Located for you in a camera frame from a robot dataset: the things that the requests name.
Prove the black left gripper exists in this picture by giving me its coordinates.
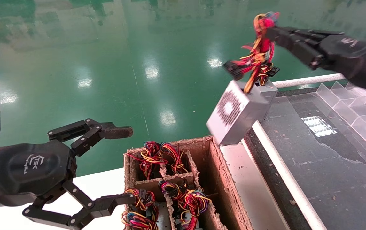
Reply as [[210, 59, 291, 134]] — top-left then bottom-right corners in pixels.
[[0, 140, 136, 229]]

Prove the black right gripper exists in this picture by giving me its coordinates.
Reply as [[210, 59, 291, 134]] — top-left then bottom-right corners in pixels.
[[266, 27, 366, 96]]

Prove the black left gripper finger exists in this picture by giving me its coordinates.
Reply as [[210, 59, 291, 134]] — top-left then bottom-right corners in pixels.
[[48, 119, 134, 157]]

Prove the silver power supply with cables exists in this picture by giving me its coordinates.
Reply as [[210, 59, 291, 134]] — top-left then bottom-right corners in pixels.
[[206, 12, 281, 147]]

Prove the clear acrylic divider tray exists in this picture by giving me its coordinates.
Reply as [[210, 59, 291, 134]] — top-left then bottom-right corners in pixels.
[[315, 81, 366, 150]]

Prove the brown pulp divider box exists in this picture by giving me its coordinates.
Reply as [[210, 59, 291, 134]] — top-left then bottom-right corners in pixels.
[[124, 136, 253, 230]]

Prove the dark conveyor belt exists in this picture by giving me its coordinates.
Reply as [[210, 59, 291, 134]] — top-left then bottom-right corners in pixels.
[[243, 86, 366, 230]]

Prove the boxed power supply cable bundle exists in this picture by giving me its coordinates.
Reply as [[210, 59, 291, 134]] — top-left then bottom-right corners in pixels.
[[126, 141, 165, 180], [159, 180, 213, 230], [160, 142, 190, 174], [121, 188, 160, 230]]

